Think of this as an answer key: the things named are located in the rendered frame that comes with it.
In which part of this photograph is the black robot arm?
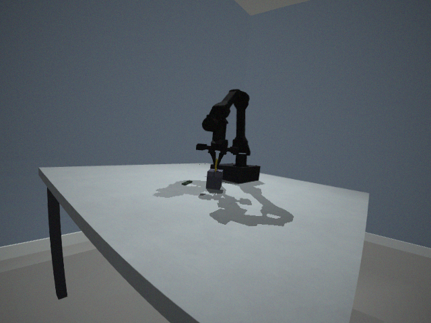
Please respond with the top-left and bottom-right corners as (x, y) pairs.
(202, 89), (251, 167)

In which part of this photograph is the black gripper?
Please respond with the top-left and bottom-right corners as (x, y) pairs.
(196, 133), (239, 168)

